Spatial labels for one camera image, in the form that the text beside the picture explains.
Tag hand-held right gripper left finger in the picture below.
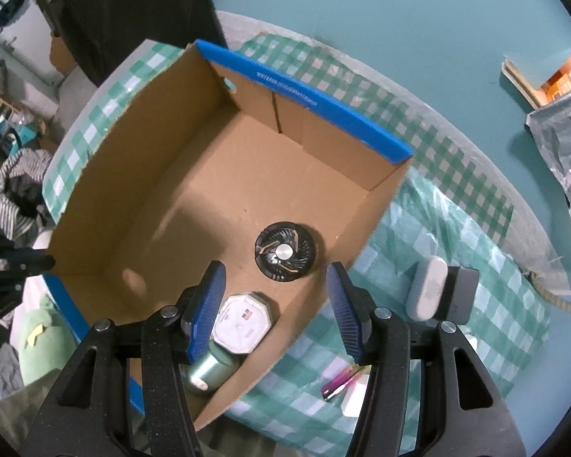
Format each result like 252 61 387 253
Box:
16 260 228 457

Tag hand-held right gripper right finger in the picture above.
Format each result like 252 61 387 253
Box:
326 262 526 457

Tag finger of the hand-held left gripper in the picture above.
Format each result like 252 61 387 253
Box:
0 248 56 278
0 277 26 327

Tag white octagonal box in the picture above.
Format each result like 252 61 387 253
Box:
212 294 273 355

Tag green metallic cylinder can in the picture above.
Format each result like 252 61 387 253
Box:
183 340 241 393

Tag pink metallic tube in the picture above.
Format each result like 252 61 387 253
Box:
321 364 369 401

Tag white rectangular box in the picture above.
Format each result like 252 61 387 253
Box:
340 364 376 420

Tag black round fan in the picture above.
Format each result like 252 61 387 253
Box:
254 220 316 281

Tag blue-rimmed cardboard box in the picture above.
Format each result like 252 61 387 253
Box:
48 39 414 431

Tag black cube box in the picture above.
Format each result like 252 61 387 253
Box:
440 267 480 324

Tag green plush toy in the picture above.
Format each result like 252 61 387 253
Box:
18 292 79 386

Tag striped cloth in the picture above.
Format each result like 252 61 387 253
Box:
0 149 53 243

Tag white oval case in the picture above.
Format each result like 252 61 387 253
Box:
406 256 449 322

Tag olive green trousers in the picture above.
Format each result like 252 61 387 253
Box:
0 381 53 457

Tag green checkered tablecloth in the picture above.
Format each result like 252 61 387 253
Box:
42 31 553 443

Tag black hanging cloth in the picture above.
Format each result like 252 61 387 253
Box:
29 0 229 89

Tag silver crinkled tarp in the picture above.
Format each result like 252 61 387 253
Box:
525 81 571 272

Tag wooden board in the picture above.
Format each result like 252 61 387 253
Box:
501 54 545 110

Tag orange box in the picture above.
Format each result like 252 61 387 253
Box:
542 52 571 105

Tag tan rope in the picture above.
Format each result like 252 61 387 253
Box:
528 269 571 316

